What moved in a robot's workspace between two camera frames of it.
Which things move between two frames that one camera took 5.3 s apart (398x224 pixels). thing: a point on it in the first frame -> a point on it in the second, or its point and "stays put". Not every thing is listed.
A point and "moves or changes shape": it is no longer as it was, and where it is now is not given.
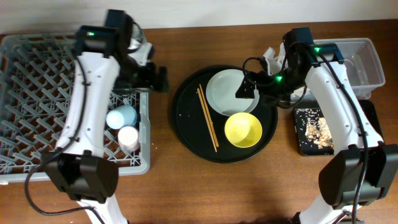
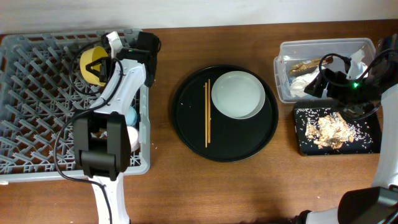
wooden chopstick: [209, 117] -> [209, 110]
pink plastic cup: [128, 139] stays put
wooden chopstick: [207, 120] -> [206, 112]
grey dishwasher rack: [36, 73] stays put
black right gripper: [263, 78] -> [353, 111]
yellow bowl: [243, 130] moves or changes shape
